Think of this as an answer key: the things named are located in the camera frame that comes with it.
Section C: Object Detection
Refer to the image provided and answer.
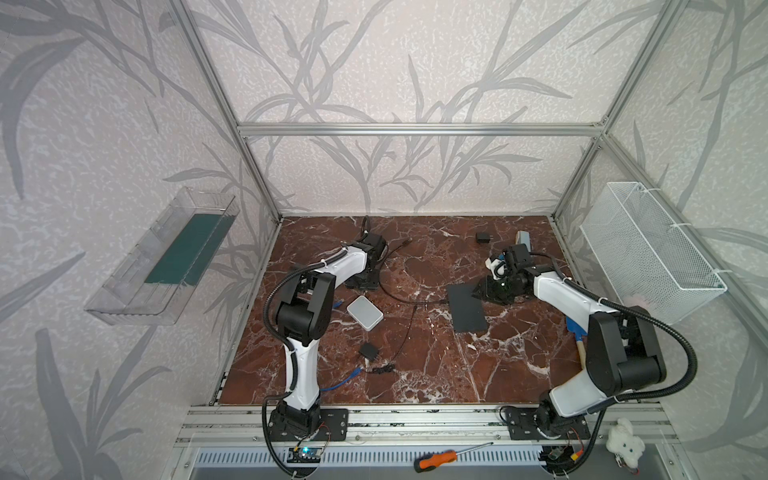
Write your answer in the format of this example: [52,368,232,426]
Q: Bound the black ethernet cable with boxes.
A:
[359,215,448,307]

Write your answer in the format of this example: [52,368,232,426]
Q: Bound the black network switch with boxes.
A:
[446,283,488,333]

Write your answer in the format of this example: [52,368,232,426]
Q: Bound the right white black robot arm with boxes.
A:
[474,243,698,439]

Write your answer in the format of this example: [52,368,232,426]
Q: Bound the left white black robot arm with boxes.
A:
[262,232,387,441]

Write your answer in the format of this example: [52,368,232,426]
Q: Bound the grey brush block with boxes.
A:
[516,231,531,250]

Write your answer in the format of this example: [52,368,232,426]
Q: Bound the small black box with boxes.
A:
[475,232,491,244]

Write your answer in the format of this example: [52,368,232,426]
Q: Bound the black power adapter cube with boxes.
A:
[358,342,379,362]

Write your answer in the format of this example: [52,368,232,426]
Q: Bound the pink item in basket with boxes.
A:
[622,295,650,316]

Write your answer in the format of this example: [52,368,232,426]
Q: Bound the white plush toy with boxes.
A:
[606,418,646,469]

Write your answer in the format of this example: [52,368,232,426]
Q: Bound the green circuit board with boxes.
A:
[286,447,324,464]

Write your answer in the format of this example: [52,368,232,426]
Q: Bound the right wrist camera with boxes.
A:
[485,255,508,281]

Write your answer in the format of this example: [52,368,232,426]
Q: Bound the wooden handle blue tool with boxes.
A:
[566,317,587,363]

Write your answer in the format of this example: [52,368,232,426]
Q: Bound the thin black power cord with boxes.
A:
[370,302,418,374]

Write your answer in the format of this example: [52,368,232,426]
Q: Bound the blue ethernet cable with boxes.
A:
[317,298,365,394]

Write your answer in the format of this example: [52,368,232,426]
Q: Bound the white wire mesh basket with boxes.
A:
[580,182,727,324]

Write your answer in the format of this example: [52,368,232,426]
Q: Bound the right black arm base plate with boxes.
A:
[499,404,591,440]

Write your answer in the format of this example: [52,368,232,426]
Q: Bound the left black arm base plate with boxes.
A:
[266,406,349,442]

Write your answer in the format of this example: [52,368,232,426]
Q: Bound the orange handled screwdriver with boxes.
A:
[413,442,493,473]

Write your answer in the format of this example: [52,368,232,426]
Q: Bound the clear plastic wall tray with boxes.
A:
[85,187,240,326]

